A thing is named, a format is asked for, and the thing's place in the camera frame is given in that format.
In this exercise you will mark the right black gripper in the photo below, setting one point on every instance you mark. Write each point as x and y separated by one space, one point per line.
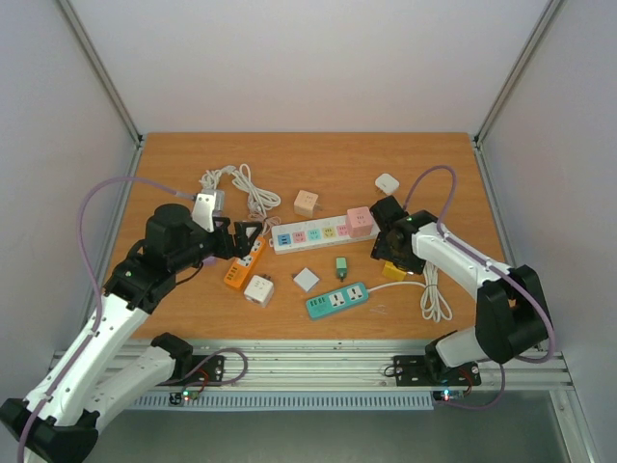
382 241

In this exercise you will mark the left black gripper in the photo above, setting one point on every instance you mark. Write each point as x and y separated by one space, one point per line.
228 251

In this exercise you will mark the yellow cube adapter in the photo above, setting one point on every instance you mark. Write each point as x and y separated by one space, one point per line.
392 272

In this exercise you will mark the pink cube adapter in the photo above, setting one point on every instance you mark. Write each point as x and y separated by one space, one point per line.
359 222

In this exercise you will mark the white multicolour power strip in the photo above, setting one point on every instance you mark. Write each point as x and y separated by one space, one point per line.
314 234

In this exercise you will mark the peach cube adapter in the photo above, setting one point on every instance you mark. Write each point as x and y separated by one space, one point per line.
306 203

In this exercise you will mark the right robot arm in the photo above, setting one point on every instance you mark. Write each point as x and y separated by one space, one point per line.
511 312

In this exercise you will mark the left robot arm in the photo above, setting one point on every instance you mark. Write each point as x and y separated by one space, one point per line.
62 418

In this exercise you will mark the green plug adapter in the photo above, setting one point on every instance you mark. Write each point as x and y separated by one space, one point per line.
341 268

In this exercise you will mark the white plug of long strip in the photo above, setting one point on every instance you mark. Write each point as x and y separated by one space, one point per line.
386 183

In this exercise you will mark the orange power strip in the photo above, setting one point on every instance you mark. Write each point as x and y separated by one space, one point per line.
241 270

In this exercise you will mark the teal power strip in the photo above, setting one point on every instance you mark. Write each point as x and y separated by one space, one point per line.
336 301

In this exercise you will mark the white cube adapter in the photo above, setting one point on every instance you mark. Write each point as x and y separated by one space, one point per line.
259 290

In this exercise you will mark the small white square charger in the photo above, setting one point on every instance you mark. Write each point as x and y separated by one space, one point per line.
306 280

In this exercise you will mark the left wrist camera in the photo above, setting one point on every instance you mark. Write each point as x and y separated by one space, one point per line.
208 205

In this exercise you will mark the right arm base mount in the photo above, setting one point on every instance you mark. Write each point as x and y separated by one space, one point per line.
412 371

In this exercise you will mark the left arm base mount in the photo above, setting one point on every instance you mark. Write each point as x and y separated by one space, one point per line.
197 370

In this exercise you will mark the grey slotted cable duct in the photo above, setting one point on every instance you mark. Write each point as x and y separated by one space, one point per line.
285 401

